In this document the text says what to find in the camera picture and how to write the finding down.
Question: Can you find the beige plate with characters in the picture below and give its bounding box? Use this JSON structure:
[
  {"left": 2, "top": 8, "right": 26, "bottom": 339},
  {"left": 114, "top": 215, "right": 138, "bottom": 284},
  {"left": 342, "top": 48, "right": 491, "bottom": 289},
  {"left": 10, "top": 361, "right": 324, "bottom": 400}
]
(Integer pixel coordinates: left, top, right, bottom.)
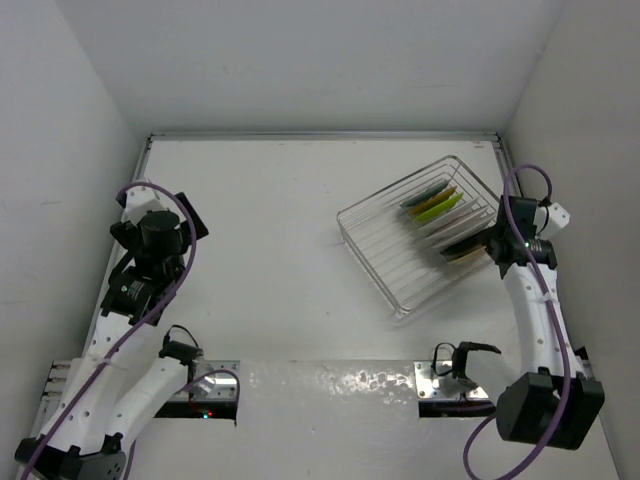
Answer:
[{"left": 447, "top": 249, "right": 487, "bottom": 265}]

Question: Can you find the black plate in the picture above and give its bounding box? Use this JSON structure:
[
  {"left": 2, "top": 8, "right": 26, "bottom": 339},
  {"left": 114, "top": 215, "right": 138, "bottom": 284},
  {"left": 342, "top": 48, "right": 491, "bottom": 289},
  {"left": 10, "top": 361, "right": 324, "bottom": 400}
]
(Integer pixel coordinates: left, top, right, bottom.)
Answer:
[{"left": 440, "top": 238, "right": 478, "bottom": 258}]

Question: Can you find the grey-blue plate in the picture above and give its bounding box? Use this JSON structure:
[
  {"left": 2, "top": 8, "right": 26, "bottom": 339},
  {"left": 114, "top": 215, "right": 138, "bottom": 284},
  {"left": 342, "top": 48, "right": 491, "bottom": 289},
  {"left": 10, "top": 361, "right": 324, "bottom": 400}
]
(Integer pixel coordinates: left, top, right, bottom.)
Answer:
[{"left": 401, "top": 181, "right": 448, "bottom": 210}]

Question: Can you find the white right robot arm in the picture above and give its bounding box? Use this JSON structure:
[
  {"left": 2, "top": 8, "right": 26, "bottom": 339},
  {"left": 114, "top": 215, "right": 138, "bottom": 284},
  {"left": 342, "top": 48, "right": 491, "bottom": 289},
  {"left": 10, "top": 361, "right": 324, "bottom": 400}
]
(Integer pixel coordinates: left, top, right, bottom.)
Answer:
[{"left": 430, "top": 196, "right": 605, "bottom": 450}]

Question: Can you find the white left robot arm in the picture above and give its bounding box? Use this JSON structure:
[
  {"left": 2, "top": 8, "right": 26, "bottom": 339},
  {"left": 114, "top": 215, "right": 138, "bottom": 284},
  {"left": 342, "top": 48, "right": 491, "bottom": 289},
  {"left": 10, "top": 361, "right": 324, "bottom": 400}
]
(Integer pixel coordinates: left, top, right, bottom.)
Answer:
[{"left": 14, "top": 181, "right": 209, "bottom": 479}]

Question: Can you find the white plate with red rim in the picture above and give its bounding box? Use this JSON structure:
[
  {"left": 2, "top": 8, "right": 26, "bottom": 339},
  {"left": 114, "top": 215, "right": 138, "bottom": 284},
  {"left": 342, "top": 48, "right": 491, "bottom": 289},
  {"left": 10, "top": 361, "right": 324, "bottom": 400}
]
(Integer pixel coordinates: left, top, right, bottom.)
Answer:
[{"left": 425, "top": 207, "right": 486, "bottom": 241}]

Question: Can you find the lime green plate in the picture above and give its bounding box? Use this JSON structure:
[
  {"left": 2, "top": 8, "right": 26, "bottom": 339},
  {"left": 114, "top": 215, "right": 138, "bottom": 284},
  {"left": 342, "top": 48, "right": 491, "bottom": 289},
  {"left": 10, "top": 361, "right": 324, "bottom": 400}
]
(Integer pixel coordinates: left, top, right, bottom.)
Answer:
[{"left": 413, "top": 193, "right": 463, "bottom": 225}]

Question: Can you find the mustard yellow plate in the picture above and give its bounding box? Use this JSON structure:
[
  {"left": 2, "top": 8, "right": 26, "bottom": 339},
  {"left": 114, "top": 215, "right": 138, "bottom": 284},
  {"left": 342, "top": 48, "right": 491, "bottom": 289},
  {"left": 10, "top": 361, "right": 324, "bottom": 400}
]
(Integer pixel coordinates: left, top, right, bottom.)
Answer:
[{"left": 408, "top": 187, "right": 456, "bottom": 217}]

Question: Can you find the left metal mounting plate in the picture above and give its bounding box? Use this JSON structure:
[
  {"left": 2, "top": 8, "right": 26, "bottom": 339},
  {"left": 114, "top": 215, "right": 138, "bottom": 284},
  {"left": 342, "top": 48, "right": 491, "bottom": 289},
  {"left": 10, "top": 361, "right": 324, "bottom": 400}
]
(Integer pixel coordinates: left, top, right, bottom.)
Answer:
[{"left": 171, "top": 360, "right": 241, "bottom": 402}]

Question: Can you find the metal mounting plate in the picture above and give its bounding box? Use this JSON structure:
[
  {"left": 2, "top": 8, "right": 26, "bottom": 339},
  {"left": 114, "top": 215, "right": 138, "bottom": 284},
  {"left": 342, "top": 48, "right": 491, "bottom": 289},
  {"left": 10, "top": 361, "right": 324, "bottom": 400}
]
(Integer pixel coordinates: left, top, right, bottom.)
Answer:
[
  {"left": 414, "top": 360, "right": 489, "bottom": 402},
  {"left": 171, "top": 360, "right": 241, "bottom": 402}
]

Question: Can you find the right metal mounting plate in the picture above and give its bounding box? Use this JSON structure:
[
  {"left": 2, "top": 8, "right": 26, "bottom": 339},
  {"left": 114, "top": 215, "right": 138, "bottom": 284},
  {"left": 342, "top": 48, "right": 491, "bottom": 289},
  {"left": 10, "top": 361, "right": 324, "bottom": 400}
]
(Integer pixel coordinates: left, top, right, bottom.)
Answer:
[{"left": 414, "top": 360, "right": 489, "bottom": 402}]

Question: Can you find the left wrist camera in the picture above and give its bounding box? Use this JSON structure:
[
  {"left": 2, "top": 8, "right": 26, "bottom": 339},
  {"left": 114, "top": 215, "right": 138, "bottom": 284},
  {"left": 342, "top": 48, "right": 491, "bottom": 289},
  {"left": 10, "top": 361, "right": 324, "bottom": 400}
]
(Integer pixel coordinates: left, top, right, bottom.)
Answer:
[{"left": 123, "top": 180, "right": 169, "bottom": 224}]

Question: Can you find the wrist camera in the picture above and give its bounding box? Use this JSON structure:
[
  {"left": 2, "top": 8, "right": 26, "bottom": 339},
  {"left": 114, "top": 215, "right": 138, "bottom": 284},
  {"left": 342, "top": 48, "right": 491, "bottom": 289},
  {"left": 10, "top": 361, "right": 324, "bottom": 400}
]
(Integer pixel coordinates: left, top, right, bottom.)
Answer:
[
  {"left": 123, "top": 180, "right": 169, "bottom": 224},
  {"left": 534, "top": 202, "right": 571, "bottom": 239}
]

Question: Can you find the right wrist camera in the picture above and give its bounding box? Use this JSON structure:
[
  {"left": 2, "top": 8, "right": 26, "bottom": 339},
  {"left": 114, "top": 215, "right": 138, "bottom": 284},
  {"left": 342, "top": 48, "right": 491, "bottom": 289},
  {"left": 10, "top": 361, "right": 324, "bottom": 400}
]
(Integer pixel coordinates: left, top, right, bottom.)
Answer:
[{"left": 534, "top": 202, "right": 571, "bottom": 239}]

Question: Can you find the wire dish rack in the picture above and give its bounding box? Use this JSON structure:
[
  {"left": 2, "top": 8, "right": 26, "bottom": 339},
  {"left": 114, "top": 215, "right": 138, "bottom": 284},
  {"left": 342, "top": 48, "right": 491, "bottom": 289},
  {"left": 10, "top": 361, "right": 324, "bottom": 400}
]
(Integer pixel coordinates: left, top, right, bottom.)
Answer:
[{"left": 336, "top": 155, "right": 499, "bottom": 318}]

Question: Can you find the back aluminium frame rail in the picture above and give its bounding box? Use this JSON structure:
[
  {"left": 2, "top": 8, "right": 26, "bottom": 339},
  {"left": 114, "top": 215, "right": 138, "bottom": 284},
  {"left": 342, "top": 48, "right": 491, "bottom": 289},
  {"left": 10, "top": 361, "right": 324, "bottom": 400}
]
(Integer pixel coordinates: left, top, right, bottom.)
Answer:
[{"left": 149, "top": 130, "right": 500, "bottom": 141}]

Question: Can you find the aluminium frame rail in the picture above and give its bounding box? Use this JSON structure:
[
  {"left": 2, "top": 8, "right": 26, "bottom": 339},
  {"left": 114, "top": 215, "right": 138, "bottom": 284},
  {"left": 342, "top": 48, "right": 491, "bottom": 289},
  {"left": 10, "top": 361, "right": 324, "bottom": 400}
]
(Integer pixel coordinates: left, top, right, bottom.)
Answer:
[
  {"left": 492, "top": 132, "right": 596, "bottom": 381},
  {"left": 149, "top": 130, "right": 500, "bottom": 141},
  {"left": 44, "top": 134, "right": 154, "bottom": 401}
]

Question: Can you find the right aluminium frame rail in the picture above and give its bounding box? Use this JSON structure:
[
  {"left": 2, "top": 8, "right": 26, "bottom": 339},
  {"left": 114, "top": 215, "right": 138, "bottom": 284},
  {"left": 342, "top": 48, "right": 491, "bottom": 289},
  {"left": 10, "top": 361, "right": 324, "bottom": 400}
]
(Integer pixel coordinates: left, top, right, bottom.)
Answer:
[{"left": 492, "top": 132, "right": 596, "bottom": 381}]

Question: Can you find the left aluminium frame rail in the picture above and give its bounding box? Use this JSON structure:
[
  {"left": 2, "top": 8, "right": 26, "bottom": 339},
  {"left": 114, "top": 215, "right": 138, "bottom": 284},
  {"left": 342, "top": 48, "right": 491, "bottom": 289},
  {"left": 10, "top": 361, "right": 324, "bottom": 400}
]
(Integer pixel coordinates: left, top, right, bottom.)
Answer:
[{"left": 44, "top": 134, "right": 154, "bottom": 401}]

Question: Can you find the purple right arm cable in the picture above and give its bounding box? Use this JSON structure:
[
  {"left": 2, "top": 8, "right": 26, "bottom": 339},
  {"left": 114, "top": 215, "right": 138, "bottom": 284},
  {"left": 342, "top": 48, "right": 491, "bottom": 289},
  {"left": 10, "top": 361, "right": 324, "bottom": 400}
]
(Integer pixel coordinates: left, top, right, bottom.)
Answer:
[{"left": 462, "top": 164, "right": 574, "bottom": 480}]

